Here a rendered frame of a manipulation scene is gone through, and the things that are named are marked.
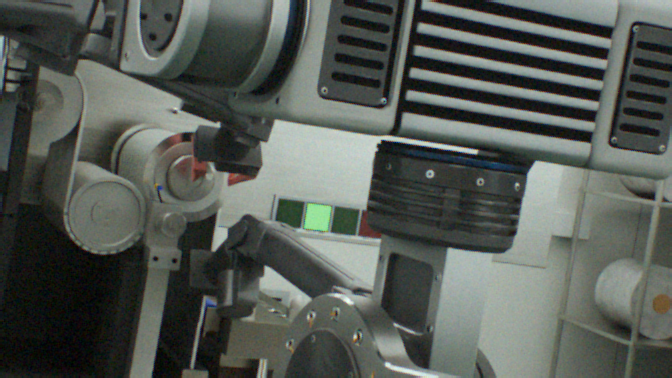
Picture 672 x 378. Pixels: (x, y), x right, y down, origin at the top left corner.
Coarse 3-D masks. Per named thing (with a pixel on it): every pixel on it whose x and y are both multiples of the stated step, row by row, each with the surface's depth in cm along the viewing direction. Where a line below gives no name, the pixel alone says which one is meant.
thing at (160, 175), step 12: (180, 144) 202; (168, 156) 202; (156, 168) 202; (168, 168) 202; (156, 180) 202; (216, 180) 205; (168, 192) 203; (216, 192) 206; (180, 204) 204; (192, 204) 204; (204, 204) 205
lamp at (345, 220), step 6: (336, 210) 249; (342, 210) 250; (348, 210) 250; (354, 210) 251; (336, 216) 249; (342, 216) 250; (348, 216) 250; (354, 216) 251; (336, 222) 249; (342, 222) 250; (348, 222) 250; (354, 222) 251; (336, 228) 250; (342, 228) 250; (348, 228) 251; (354, 228) 251; (354, 234) 251
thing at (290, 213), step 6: (282, 204) 245; (288, 204) 245; (294, 204) 246; (300, 204) 246; (282, 210) 245; (288, 210) 245; (294, 210) 246; (300, 210) 246; (282, 216) 245; (288, 216) 246; (294, 216) 246; (300, 216) 246; (282, 222) 245; (288, 222) 246; (294, 222) 246
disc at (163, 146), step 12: (180, 132) 203; (192, 132) 203; (168, 144) 202; (156, 156) 202; (180, 156) 203; (144, 180) 202; (156, 192) 202; (228, 192) 207; (216, 204) 206; (192, 216) 205; (204, 216) 206
